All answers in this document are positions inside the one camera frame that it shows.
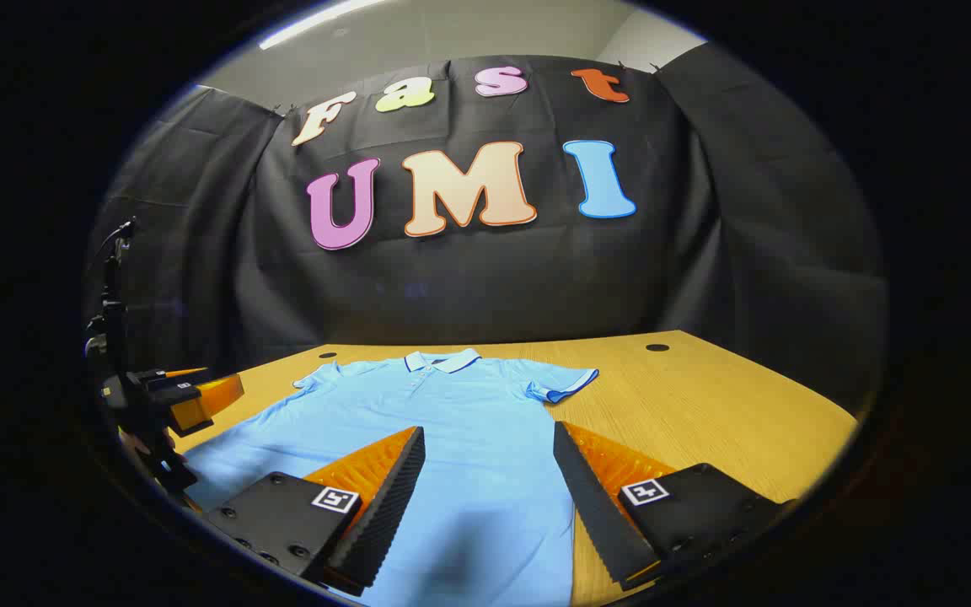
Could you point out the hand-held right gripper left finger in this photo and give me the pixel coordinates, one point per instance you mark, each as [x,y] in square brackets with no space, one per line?
[388,497]

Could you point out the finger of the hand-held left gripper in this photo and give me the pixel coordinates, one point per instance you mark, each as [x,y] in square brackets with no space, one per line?
[216,396]
[186,372]

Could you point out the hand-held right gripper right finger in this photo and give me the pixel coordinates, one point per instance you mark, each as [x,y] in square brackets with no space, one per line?
[591,497]

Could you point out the light blue polo T-shirt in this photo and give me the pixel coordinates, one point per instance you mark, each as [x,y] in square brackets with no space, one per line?
[469,405]

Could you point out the black backdrop cloth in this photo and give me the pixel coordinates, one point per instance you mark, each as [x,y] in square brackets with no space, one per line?
[494,278]

